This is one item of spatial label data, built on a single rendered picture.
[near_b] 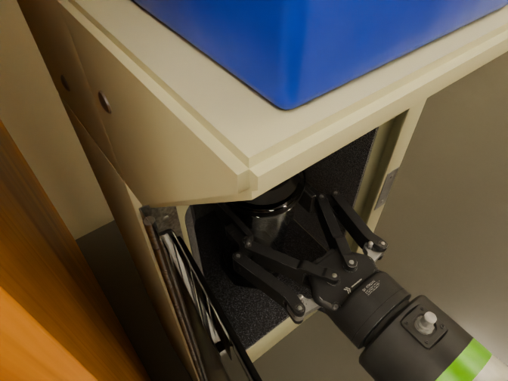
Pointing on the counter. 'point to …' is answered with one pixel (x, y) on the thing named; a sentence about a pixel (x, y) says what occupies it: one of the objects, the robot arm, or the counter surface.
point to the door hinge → (163, 214)
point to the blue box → (311, 37)
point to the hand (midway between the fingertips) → (260, 199)
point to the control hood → (239, 104)
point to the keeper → (386, 187)
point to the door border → (176, 300)
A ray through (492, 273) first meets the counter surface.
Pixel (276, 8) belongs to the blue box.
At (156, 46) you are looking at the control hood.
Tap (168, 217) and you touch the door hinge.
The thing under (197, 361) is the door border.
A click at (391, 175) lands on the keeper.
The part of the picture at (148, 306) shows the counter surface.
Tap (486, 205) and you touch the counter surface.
